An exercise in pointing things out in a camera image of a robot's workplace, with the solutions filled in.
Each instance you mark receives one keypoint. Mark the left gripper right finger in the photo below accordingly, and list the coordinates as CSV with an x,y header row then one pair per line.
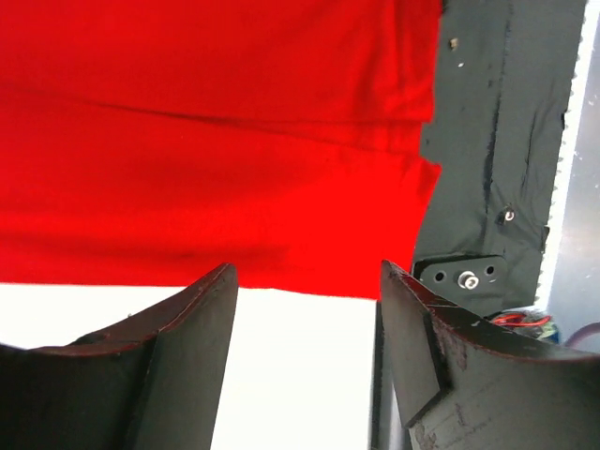
x,y
462,382

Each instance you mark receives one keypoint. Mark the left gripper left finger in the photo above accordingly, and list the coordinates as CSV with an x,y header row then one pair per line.
x,y
151,381

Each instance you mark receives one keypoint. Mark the bright red t-shirt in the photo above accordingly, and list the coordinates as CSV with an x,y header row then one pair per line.
x,y
146,142

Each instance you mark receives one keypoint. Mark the grey cable duct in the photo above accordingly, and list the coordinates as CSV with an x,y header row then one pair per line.
x,y
567,153

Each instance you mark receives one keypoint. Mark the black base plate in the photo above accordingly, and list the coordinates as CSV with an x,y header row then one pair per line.
x,y
503,84

